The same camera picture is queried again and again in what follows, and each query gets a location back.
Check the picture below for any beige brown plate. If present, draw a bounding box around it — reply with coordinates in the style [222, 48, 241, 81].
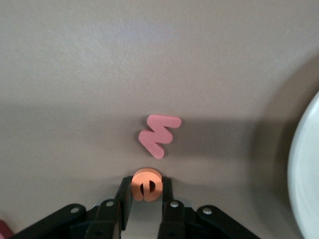
[287, 91, 319, 239]

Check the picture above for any dark red foam letter N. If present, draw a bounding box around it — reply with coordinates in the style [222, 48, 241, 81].
[0, 219, 13, 239]

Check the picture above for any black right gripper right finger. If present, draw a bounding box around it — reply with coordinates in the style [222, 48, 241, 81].
[157, 176, 260, 239]

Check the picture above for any brown table cover mat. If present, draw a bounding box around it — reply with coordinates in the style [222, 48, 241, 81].
[0, 0, 319, 239]

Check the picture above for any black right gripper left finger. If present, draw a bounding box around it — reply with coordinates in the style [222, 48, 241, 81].
[9, 175, 134, 239]

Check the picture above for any pink foam letter M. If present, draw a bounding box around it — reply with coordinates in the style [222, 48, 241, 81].
[138, 114, 182, 160]

